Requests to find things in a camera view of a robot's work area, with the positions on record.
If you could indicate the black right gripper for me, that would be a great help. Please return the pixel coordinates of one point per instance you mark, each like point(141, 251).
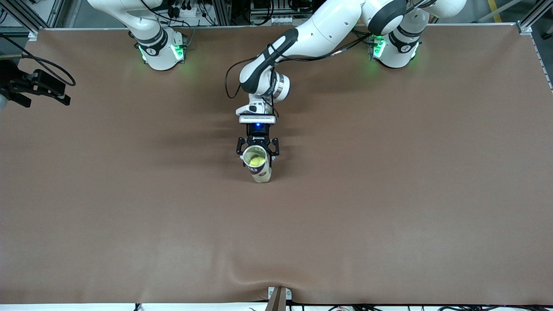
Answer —
point(17, 83)

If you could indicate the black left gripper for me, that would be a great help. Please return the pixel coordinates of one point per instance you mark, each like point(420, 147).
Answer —
point(258, 137)

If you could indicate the yellow-green tennis ball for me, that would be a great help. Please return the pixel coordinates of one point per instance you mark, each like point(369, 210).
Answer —
point(255, 161)

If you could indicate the blue white tennis ball can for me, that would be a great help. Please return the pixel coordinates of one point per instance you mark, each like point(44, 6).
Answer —
point(263, 176)

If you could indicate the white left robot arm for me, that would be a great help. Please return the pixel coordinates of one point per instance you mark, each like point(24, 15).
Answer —
point(332, 26)

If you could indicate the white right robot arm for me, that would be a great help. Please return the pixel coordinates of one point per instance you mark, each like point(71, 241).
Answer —
point(160, 56)

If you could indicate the white power strip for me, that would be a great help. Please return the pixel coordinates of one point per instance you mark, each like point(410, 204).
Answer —
point(281, 20)

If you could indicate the silver table corner bracket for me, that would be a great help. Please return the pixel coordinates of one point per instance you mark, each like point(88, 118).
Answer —
point(526, 29)
point(33, 35)

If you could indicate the aluminium frame profile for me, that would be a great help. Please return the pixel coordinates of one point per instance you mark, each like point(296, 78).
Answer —
point(534, 14)
point(19, 14)

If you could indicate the aluminium frame post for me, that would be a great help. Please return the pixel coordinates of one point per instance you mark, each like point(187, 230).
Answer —
point(222, 12)

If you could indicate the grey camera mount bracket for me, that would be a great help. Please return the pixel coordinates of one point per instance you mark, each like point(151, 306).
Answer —
point(280, 300)

